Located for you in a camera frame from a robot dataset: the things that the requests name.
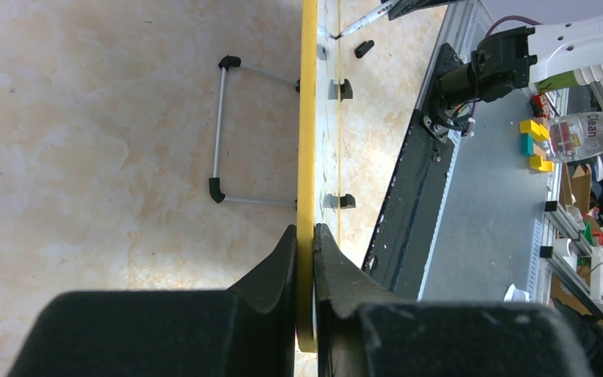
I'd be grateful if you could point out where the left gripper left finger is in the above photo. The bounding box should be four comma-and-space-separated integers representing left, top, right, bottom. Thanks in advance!
225, 225, 298, 376

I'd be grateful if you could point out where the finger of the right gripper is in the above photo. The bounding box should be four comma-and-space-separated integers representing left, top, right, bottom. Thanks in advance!
387, 0, 460, 21

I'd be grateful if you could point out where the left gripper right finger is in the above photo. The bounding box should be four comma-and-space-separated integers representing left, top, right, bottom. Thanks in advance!
312, 223, 400, 376

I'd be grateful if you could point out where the white marker pen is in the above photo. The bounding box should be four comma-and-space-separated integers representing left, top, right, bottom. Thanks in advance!
334, 0, 400, 40

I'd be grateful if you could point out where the black marker cap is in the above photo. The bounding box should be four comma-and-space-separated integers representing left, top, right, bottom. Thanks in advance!
353, 40, 375, 59

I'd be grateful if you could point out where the yellow-framed whiteboard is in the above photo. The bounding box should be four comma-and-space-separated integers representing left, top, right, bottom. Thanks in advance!
295, 1, 342, 353

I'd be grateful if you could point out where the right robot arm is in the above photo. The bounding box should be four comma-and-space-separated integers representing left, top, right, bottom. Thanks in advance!
408, 15, 603, 142

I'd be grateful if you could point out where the teal toy block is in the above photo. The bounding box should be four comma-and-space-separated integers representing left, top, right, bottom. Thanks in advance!
521, 134, 537, 157

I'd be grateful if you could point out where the upper yellow toy block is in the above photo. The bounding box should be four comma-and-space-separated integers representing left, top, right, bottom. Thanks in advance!
519, 119, 550, 142

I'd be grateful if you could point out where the yellow toy block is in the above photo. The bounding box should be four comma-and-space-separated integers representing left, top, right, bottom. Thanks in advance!
519, 119, 550, 142
528, 155, 555, 173

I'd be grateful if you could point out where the lower yellow toy block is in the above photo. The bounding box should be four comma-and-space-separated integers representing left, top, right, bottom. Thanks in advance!
528, 155, 555, 173

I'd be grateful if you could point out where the clear cleaner spray bottle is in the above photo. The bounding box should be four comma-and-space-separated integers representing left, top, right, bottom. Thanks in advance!
546, 112, 603, 163

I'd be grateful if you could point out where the cardboard box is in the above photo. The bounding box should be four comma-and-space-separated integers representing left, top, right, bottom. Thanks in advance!
560, 163, 592, 214

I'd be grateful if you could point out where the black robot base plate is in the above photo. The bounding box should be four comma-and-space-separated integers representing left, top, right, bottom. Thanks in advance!
362, 43, 462, 300

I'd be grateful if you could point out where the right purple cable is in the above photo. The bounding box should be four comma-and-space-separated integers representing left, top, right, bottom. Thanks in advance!
483, 14, 544, 42

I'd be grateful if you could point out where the white cable duct rail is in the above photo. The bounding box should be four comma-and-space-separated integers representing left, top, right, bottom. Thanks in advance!
417, 130, 462, 302

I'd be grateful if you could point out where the whiteboard wire stand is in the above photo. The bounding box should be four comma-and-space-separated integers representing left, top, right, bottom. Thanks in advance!
208, 53, 302, 208

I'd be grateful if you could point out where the aluminium frame rail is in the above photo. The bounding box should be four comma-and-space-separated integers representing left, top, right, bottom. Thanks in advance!
540, 201, 603, 320

